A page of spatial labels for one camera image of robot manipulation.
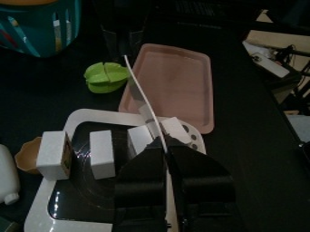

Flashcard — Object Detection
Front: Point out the white rectangular block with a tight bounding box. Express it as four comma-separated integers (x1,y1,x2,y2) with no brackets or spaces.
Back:
35,130,74,181
160,116,194,147
126,124,155,159
88,130,118,181

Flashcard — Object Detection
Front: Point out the white toy stove black top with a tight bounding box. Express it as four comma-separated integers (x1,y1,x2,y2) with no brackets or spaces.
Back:
23,108,209,232

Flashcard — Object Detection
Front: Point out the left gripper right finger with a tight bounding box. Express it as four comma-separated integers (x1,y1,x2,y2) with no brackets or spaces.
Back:
166,136,245,232

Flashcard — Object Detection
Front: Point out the black cable bundle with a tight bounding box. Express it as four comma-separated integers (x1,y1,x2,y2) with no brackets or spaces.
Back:
273,44,310,110

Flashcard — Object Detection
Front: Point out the white power strip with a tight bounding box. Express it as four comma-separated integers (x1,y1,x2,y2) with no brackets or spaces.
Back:
241,40,291,79

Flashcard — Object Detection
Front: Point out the teal basket orange rim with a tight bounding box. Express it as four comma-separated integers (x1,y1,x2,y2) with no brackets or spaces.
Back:
0,0,83,59

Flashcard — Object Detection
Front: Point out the pink rectangular tray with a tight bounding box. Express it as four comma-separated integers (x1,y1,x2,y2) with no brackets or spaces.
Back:
118,43,215,135

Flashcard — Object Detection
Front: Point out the lime green cut fruit toy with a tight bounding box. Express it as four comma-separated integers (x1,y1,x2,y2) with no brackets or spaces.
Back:
83,62,132,94

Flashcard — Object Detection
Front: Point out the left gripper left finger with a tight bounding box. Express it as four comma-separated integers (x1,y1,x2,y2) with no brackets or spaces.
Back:
114,140,168,232

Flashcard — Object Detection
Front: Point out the small tan bowl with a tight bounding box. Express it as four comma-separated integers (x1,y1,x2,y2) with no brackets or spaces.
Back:
13,136,44,176

